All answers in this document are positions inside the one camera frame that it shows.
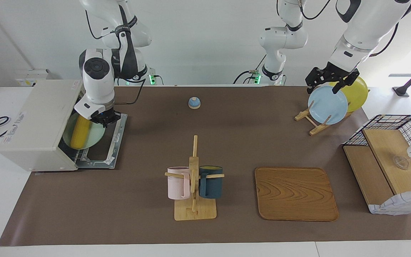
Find yellow corn cob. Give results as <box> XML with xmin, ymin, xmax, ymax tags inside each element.
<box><xmin>70</xmin><ymin>115</ymin><xmax>92</xmax><ymax>148</ymax></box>

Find white power strip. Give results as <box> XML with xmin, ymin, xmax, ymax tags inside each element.
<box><xmin>16</xmin><ymin>70</ymin><xmax>54</xmax><ymax>87</ymax></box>

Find oven door with window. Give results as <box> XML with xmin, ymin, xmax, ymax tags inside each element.
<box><xmin>75</xmin><ymin>114</ymin><xmax>128</xmax><ymax>170</ymax></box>

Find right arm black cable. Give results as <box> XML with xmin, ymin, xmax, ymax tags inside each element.
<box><xmin>115</xmin><ymin>77</ymin><xmax>147</xmax><ymax>106</ymax></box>

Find brown wooden tray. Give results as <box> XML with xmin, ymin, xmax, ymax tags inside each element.
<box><xmin>255</xmin><ymin>167</ymin><xmax>339</xmax><ymax>222</ymax></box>

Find brown table mat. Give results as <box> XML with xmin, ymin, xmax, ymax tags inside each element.
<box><xmin>0</xmin><ymin>86</ymin><xmax>411</xmax><ymax>247</ymax></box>

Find wooden plate rack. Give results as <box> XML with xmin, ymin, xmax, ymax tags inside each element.
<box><xmin>294</xmin><ymin>100</ymin><xmax>354</xmax><ymax>136</ymax></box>

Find wooden step shelf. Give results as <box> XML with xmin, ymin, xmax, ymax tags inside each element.
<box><xmin>343</xmin><ymin>128</ymin><xmax>411</xmax><ymax>207</ymax></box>

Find white toaster oven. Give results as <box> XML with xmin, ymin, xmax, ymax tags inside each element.
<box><xmin>0</xmin><ymin>79</ymin><xmax>86</xmax><ymax>172</ymax></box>

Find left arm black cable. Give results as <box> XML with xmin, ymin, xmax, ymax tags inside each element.
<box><xmin>370</xmin><ymin>23</ymin><xmax>399</xmax><ymax>57</ymax></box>

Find wooden mug rack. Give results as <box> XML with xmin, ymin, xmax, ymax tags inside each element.
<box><xmin>165</xmin><ymin>135</ymin><xmax>225</xmax><ymax>221</ymax></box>

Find light blue plate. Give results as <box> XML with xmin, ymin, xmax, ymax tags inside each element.
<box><xmin>308</xmin><ymin>86</ymin><xmax>349</xmax><ymax>125</ymax></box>

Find black base cable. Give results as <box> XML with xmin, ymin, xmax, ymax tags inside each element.
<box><xmin>233</xmin><ymin>54</ymin><xmax>267</xmax><ymax>85</ymax></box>

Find pink mug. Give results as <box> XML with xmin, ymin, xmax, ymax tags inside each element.
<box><xmin>167</xmin><ymin>166</ymin><xmax>191</xmax><ymax>200</ymax></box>

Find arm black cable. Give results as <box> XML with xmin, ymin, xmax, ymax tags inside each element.
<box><xmin>370</xmin><ymin>23</ymin><xmax>399</xmax><ymax>57</ymax></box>
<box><xmin>115</xmin><ymin>77</ymin><xmax>147</xmax><ymax>106</ymax></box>

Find dark blue mug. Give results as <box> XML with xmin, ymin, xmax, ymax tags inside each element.
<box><xmin>198</xmin><ymin>165</ymin><xmax>223</xmax><ymax>199</ymax></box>

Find yellow plate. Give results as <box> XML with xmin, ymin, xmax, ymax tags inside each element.
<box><xmin>329</xmin><ymin>76</ymin><xmax>369</xmax><ymax>113</ymax></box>

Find small clear glass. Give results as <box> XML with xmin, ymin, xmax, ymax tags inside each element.
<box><xmin>394</xmin><ymin>155</ymin><xmax>410</xmax><ymax>170</ymax></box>

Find pale green plate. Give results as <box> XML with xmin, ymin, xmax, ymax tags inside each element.
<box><xmin>63</xmin><ymin>111</ymin><xmax>106</xmax><ymax>150</ymax></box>

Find wooden shelf box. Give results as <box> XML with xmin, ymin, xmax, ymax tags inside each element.
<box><xmin>368</xmin><ymin>188</ymin><xmax>411</xmax><ymax>216</ymax></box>

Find oven wire rack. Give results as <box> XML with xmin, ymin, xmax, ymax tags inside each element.
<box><xmin>65</xmin><ymin>147</ymin><xmax>89</xmax><ymax>165</ymax></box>

